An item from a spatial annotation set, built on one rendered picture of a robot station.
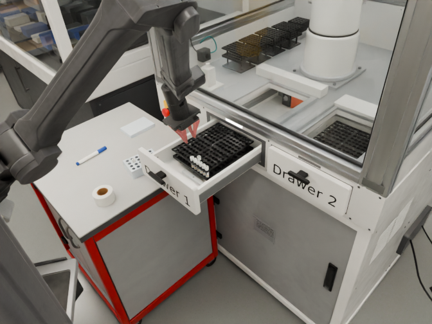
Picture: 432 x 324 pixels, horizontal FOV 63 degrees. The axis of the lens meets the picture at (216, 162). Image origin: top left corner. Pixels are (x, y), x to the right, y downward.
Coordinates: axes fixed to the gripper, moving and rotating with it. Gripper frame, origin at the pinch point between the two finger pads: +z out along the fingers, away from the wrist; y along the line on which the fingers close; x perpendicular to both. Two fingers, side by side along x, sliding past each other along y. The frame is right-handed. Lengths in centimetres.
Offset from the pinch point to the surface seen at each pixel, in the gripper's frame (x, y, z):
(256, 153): -11.0, 16.6, 13.6
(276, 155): -19.0, 17.7, 10.9
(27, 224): 120, -67, 83
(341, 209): -43, 18, 19
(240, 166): -11.4, 8.6, 13.0
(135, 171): 20.7, -15.2, 15.5
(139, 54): 82, 29, 6
